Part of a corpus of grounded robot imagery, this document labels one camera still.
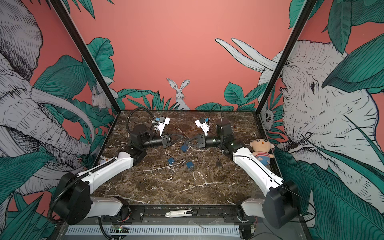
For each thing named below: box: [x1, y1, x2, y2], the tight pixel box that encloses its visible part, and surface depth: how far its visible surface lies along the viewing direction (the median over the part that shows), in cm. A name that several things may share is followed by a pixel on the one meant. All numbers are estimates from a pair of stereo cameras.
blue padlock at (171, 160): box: [168, 157, 176, 165], surface depth 95 cm
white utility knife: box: [165, 209, 198, 218], surface depth 76 cm
